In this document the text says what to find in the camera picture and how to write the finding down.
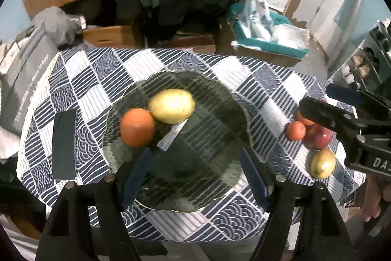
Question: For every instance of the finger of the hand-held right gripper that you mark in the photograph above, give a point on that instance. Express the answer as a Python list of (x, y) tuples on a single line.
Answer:
[(345, 94), (323, 112)]

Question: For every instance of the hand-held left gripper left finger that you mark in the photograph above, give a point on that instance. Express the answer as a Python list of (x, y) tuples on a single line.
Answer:
[(137, 175)]

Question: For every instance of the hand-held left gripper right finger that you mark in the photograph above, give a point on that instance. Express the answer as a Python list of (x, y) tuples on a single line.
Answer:
[(253, 175)]

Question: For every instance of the red apple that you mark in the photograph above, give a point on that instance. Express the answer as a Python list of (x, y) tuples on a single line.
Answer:
[(319, 138)]

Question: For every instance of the small orange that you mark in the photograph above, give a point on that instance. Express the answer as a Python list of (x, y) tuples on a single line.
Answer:
[(295, 131)]

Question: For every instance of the large orange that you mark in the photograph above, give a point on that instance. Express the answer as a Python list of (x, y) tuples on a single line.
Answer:
[(137, 128)]

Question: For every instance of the small yellow mango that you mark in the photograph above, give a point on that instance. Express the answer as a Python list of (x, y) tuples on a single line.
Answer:
[(323, 163)]

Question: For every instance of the large yellow mango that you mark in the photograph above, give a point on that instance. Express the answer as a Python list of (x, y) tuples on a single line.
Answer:
[(171, 106)]

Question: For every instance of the person's right hand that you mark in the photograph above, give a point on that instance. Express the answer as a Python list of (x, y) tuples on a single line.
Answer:
[(371, 198)]

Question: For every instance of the shoe rack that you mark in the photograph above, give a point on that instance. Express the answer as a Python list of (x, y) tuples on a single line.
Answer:
[(366, 59)]

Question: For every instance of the dark blue flat pad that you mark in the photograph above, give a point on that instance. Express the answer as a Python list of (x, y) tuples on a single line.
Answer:
[(64, 144)]

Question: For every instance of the clear plastic bag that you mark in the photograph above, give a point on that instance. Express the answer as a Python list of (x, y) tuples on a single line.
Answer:
[(290, 36)]

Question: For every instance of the teal box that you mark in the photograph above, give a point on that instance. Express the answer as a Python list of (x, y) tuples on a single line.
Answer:
[(268, 50)]

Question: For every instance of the white printed plastic bag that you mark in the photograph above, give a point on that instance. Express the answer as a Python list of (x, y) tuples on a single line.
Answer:
[(259, 4)]

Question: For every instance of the blue white patterned tablecloth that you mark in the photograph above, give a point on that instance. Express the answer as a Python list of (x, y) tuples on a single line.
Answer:
[(183, 59)]

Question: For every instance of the white cloth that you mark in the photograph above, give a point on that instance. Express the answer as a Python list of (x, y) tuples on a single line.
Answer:
[(7, 141)]

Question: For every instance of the cardboard box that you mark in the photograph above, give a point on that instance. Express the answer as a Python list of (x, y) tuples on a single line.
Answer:
[(110, 34), (195, 45)]

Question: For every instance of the grey tote bag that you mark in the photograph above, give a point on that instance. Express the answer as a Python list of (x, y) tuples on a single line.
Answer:
[(27, 77)]

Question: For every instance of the grey jacket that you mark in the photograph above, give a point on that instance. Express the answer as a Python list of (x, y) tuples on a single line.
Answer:
[(55, 22)]

